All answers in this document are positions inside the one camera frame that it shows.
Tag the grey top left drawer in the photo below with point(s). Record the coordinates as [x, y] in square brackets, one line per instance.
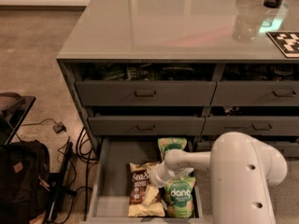
[145, 93]

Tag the black power adapter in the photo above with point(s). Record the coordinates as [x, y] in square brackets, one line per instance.
[59, 127]

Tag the grey bottom right drawer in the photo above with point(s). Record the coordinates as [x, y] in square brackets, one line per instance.
[287, 149]

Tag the grey middle right drawer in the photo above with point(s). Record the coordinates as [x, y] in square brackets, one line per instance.
[268, 126]

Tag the grey drawer cabinet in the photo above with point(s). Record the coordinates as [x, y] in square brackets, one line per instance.
[178, 40]

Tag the grey top right drawer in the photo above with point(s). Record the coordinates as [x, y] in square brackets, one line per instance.
[256, 93]

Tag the brown sea salt chip bag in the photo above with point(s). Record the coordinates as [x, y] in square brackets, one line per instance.
[140, 179]

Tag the black backpack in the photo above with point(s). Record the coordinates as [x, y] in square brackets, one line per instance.
[24, 182]

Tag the open grey bottom drawer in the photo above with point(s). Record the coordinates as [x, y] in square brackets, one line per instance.
[112, 185]

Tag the black white fiducial marker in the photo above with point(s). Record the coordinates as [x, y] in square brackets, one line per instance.
[287, 42]

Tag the green dang bag front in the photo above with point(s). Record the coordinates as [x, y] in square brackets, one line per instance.
[178, 197]

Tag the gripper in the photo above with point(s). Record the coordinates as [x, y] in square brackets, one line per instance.
[157, 176]

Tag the green dang bag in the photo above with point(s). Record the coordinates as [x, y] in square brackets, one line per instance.
[165, 144]
[178, 197]

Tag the grey middle left drawer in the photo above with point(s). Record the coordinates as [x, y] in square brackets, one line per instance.
[146, 125]

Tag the green dang bag back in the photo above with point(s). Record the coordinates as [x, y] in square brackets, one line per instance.
[165, 144]

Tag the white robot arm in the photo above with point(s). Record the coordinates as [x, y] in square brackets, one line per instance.
[241, 167]

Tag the black side table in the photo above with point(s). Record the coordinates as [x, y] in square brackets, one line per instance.
[13, 110]

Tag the black stand leg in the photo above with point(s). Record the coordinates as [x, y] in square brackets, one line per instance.
[58, 189]

